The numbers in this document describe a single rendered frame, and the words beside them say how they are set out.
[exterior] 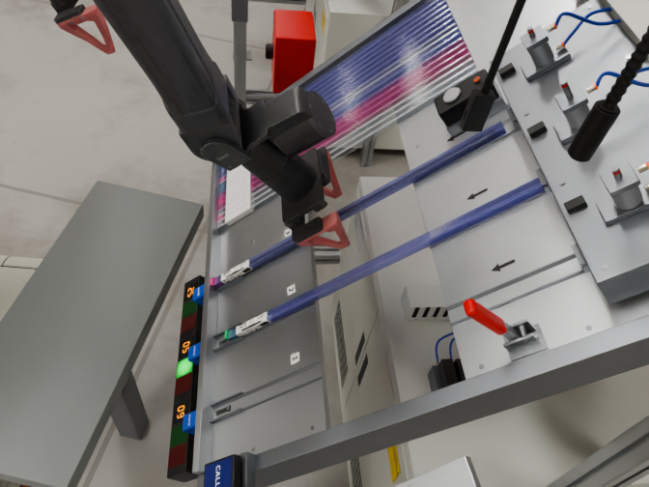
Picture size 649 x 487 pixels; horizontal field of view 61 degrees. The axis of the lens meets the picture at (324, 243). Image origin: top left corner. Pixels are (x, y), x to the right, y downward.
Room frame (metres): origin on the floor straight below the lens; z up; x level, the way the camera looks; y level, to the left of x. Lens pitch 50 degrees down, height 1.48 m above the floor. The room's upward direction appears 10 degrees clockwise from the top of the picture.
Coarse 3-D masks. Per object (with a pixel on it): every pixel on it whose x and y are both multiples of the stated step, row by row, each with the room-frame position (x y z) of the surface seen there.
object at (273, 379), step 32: (256, 224) 0.61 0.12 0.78; (224, 256) 0.56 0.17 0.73; (288, 256) 0.52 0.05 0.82; (224, 288) 0.50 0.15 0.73; (256, 288) 0.48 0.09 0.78; (288, 288) 0.46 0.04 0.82; (224, 320) 0.44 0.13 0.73; (288, 320) 0.41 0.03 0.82; (320, 320) 0.40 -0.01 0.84; (224, 352) 0.38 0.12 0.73; (256, 352) 0.37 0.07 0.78; (288, 352) 0.36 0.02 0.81; (320, 352) 0.35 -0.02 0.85; (224, 384) 0.33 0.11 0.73; (256, 384) 0.32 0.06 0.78; (288, 384) 0.31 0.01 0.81; (320, 384) 0.31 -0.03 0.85; (224, 416) 0.28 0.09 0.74; (256, 416) 0.28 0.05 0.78; (288, 416) 0.27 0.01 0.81; (320, 416) 0.27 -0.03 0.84; (224, 448) 0.24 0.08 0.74; (256, 448) 0.24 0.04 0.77
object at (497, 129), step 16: (496, 128) 0.58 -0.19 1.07; (464, 144) 0.58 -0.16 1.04; (480, 144) 0.58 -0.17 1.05; (432, 160) 0.57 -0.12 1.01; (448, 160) 0.57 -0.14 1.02; (400, 176) 0.57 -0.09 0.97; (416, 176) 0.56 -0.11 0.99; (384, 192) 0.55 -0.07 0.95; (352, 208) 0.55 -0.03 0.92; (288, 240) 0.53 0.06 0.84; (256, 256) 0.52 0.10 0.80; (272, 256) 0.52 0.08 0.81
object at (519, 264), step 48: (480, 0) 0.87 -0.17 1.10; (528, 0) 0.81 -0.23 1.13; (576, 0) 0.76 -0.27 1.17; (480, 48) 0.76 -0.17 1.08; (432, 144) 0.62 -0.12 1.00; (432, 192) 0.53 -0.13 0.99; (480, 192) 0.51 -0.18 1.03; (480, 240) 0.44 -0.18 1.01; (528, 240) 0.42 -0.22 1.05; (480, 288) 0.38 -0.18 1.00; (528, 288) 0.36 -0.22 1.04; (576, 288) 0.35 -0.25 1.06; (480, 336) 0.32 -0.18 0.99; (576, 336) 0.30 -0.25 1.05
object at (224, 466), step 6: (216, 462) 0.21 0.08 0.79; (222, 462) 0.21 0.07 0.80; (228, 462) 0.21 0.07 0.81; (210, 468) 0.20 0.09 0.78; (216, 468) 0.20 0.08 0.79; (222, 468) 0.20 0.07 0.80; (228, 468) 0.20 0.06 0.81; (210, 474) 0.20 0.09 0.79; (216, 474) 0.19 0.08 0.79; (222, 474) 0.19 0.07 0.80; (228, 474) 0.19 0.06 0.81; (210, 480) 0.19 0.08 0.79; (216, 480) 0.19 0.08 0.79; (222, 480) 0.19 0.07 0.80; (228, 480) 0.19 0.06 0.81; (210, 486) 0.18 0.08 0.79; (216, 486) 0.18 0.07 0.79; (222, 486) 0.18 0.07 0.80; (228, 486) 0.18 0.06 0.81
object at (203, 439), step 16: (208, 240) 0.59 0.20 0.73; (208, 256) 0.56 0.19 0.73; (208, 272) 0.52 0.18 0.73; (208, 288) 0.49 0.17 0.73; (208, 304) 0.46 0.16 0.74; (208, 320) 0.43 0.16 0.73; (208, 336) 0.40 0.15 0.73; (208, 352) 0.38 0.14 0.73; (208, 368) 0.36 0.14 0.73; (208, 384) 0.33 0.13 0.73; (208, 400) 0.31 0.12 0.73; (208, 416) 0.29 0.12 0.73; (208, 432) 0.27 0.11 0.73; (208, 448) 0.24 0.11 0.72; (192, 464) 0.22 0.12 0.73
